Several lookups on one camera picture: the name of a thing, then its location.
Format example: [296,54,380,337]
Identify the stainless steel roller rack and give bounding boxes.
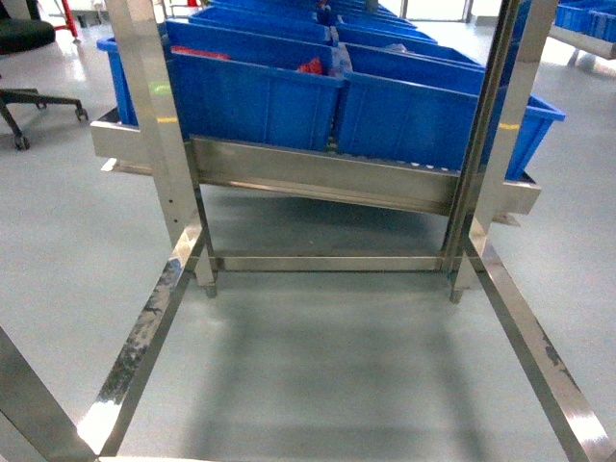
[1,1,615,461]

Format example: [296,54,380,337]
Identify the blue plastic bin centre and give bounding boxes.
[334,43,484,170]

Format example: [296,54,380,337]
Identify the blue plastic bin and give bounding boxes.
[334,43,484,170]
[505,94,566,181]
[167,20,345,151]

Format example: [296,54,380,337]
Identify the black office chair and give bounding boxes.
[0,0,90,151]

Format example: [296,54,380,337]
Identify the blue plastic bin left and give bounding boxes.
[167,20,345,151]

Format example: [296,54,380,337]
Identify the blue plastic bin right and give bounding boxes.
[505,94,566,181]

